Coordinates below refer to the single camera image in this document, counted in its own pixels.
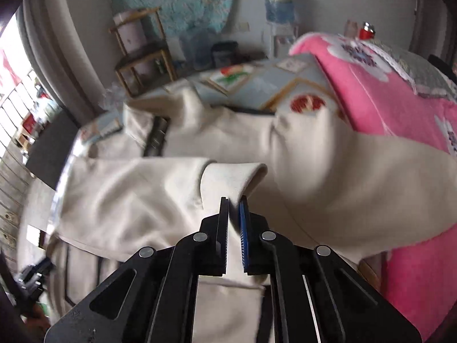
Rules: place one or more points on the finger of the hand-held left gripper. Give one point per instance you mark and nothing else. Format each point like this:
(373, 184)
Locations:
(35, 275)

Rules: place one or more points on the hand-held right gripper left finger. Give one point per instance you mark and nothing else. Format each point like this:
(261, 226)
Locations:
(224, 237)

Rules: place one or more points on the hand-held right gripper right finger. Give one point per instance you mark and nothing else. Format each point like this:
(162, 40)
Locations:
(244, 234)

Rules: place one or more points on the cream coat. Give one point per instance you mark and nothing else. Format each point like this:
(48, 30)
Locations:
(321, 171)

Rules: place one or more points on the dark grey panel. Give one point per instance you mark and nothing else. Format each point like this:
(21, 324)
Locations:
(53, 146)

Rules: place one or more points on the blue picture-print tablecloth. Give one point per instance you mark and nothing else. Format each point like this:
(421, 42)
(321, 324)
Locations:
(264, 85)

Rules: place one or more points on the clear plastic bag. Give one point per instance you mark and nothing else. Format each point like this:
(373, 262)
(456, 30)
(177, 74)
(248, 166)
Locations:
(114, 94)

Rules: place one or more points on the black bin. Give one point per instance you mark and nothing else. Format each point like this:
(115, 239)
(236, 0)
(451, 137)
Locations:
(225, 53)

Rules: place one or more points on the small green bottle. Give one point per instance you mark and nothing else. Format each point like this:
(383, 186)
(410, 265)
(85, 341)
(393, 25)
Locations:
(157, 66)

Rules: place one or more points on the window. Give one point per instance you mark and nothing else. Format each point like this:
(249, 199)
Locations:
(25, 89)

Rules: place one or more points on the pink floral blanket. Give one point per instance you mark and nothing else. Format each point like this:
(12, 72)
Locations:
(375, 96)

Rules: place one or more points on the clear blue water jug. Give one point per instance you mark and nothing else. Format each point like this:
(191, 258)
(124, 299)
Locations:
(196, 50)

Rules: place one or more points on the wooden shelf stand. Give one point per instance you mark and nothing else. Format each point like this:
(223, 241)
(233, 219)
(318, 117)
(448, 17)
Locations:
(142, 51)

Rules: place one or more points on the white cylindrical container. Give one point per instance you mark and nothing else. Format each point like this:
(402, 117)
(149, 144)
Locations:
(131, 28)

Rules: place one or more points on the blue water dispenser bottle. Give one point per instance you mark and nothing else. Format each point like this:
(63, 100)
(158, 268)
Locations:
(280, 3)

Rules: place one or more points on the beige curtain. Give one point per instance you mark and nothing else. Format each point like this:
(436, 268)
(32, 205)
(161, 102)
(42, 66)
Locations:
(60, 43)

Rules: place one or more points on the small red object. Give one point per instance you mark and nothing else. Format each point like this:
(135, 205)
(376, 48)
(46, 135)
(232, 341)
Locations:
(366, 33)

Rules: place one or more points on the grey patterned cushion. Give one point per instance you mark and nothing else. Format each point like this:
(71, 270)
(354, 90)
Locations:
(425, 68)

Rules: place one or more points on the wall switch plate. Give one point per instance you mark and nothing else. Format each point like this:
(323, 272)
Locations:
(242, 25)

